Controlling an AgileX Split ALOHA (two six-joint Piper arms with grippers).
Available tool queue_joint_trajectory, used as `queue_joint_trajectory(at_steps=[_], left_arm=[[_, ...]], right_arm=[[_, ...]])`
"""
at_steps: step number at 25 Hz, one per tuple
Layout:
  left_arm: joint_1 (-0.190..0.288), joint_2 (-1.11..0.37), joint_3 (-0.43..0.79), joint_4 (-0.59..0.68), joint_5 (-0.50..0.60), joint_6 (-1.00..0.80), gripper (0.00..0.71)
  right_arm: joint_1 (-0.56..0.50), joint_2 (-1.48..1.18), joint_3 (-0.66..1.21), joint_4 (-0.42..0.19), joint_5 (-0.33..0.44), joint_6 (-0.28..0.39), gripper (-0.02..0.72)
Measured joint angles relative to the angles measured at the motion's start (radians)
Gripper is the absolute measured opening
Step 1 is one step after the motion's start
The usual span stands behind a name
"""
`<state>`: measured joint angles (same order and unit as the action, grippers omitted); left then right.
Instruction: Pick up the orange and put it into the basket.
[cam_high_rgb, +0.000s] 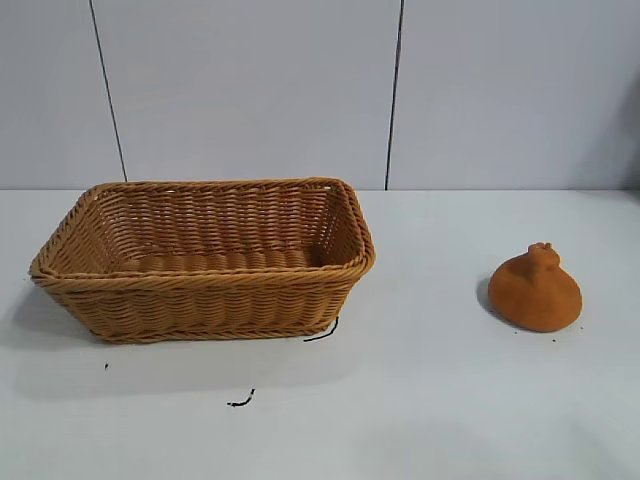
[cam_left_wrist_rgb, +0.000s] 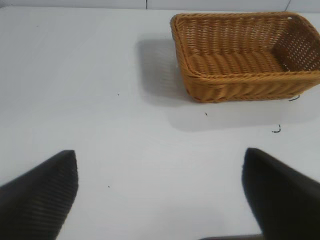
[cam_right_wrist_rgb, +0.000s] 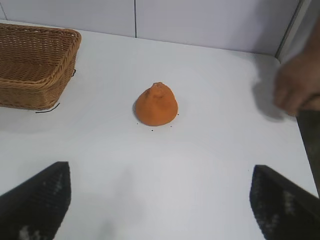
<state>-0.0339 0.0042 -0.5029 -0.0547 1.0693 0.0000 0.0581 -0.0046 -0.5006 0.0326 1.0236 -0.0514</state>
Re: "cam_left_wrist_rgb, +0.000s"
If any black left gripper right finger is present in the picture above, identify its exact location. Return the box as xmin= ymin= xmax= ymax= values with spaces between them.
xmin=241 ymin=147 xmax=320 ymax=240

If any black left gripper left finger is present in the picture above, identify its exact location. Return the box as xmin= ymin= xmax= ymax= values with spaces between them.
xmin=0 ymin=149 xmax=79 ymax=240

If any brown woven wicker basket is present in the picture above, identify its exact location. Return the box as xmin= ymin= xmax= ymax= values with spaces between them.
xmin=170 ymin=11 xmax=320 ymax=104

